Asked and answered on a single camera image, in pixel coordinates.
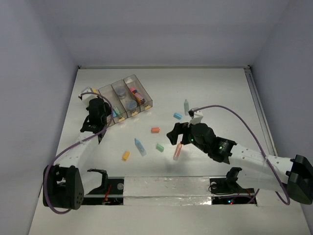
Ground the blue highlighter cap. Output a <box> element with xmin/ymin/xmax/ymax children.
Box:
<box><xmin>173</xmin><ymin>113</ymin><xmax>182</xmax><ymax>120</ymax></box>

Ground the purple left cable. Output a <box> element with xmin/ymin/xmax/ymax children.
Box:
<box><xmin>43</xmin><ymin>92</ymin><xmax>113</xmax><ymax>215</ymax></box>

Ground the smoky clear drawer organizer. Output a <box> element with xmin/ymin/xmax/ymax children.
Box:
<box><xmin>98</xmin><ymin>74</ymin><xmax>153</xmax><ymax>125</ymax></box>

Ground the green highlighter cap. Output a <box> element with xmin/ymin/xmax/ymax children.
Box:
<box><xmin>156</xmin><ymin>144</ymin><xmax>164</xmax><ymax>152</ymax></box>

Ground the clear paperclip jar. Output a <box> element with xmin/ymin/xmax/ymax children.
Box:
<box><xmin>115</xmin><ymin>86</ymin><xmax>126</xmax><ymax>99</ymax></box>
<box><xmin>126</xmin><ymin>99</ymin><xmax>137</xmax><ymax>111</ymax></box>

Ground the orange yellow highlighter cap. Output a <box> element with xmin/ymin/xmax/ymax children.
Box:
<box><xmin>122</xmin><ymin>151</ymin><xmax>130</xmax><ymax>161</ymax></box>

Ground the pink capped pen tube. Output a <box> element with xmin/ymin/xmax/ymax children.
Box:
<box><xmin>130</xmin><ymin>87</ymin><xmax>145</xmax><ymax>104</ymax></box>

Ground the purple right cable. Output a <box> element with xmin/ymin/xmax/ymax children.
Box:
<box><xmin>192</xmin><ymin>104</ymin><xmax>291</xmax><ymax>206</ymax></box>

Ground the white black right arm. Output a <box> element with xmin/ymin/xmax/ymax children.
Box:
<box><xmin>166</xmin><ymin>123</ymin><xmax>313</xmax><ymax>205</ymax></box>

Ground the orange highlighter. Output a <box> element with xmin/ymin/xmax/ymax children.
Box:
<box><xmin>173</xmin><ymin>142</ymin><xmax>182</xmax><ymax>161</ymax></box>

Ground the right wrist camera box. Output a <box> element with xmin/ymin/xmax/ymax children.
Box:
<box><xmin>188</xmin><ymin>108</ymin><xmax>203</xmax><ymax>126</ymax></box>

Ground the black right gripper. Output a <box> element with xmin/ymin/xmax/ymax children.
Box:
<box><xmin>167</xmin><ymin>118</ymin><xmax>209</xmax><ymax>154</ymax></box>

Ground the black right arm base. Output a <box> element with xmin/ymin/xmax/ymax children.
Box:
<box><xmin>208</xmin><ymin>167</ymin><xmax>255</xmax><ymax>195</ymax></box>

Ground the green highlighter with tip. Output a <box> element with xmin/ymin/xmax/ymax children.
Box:
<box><xmin>184</xmin><ymin>99</ymin><xmax>190</xmax><ymax>116</ymax></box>

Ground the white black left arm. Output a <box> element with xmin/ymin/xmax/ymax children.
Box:
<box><xmin>43</xmin><ymin>95</ymin><xmax>113</xmax><ymax>214</ymax></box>

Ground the green capped highlighter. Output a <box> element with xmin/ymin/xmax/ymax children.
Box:
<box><xmin>113</xmin><ymin>106</ymin><xmax>121</xmax><ymax>116</ymax></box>

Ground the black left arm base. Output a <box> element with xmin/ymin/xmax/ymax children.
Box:
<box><xmin>85</xmin><ymin>169</ymin><xmax>125</xmax><ymax>198</ymax></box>

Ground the purple cable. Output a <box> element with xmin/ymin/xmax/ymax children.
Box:
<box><xmin>43</xmin><ymin>92</ymin><xmax>113</xmax><ymax>215</ymax></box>
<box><xmin>192</xmin><ymin>104</ymin><xmax>291</xmax><ymax>206</ymax></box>

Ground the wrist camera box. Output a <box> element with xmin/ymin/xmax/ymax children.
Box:
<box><xmin>188</xmin><ymin>108</ymin><xmax>203</xmax><ymax>126</ymax></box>
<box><xmin>78</xmin><ymin>87</ymin><xmax>99</xmax><ymax>106</ymax></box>

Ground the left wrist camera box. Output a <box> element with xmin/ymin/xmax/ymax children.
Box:
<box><xmin>78</xmin><ymin>87</ymin><xmax>99</xmax><ymax>106</ymax></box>

